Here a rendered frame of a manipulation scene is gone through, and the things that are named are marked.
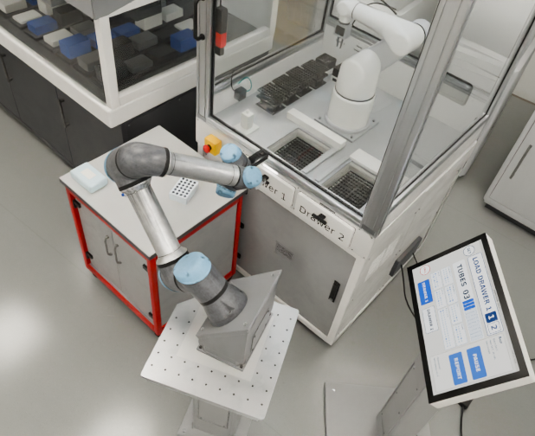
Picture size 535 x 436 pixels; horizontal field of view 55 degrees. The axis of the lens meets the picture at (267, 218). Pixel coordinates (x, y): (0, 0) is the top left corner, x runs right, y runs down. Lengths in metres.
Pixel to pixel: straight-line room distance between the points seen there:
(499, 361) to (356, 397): 1.17
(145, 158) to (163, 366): 0.72
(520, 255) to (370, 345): 1.29
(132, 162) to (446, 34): 0.97
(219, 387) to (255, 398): 0.13
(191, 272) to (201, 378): 0.40
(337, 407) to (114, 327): 1.20
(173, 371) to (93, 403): 0.89
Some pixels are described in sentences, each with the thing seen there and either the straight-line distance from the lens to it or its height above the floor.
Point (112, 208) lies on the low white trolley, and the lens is 2.33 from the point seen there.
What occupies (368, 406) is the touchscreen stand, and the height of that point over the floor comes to 0.04.
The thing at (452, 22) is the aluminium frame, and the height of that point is 1.83.
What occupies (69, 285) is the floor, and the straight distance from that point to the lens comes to 3.05.
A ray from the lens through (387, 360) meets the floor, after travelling 2.90.
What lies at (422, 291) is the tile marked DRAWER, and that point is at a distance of 1.91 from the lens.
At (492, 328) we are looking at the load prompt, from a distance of 1.73.
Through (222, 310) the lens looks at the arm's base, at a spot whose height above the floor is 1.00.
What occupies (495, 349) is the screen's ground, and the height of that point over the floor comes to 1.15.
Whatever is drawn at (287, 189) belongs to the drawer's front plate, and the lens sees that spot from 2.21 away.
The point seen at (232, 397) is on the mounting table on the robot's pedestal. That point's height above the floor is 0.76.
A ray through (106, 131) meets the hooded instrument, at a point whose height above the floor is 0.65.
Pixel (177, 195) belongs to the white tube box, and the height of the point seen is 0.80.
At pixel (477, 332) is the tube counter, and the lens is 1.74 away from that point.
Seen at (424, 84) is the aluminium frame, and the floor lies 1.63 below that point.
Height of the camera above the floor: 2.45
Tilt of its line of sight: 47 degrees down
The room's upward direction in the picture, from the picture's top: 9 degrees clockwise
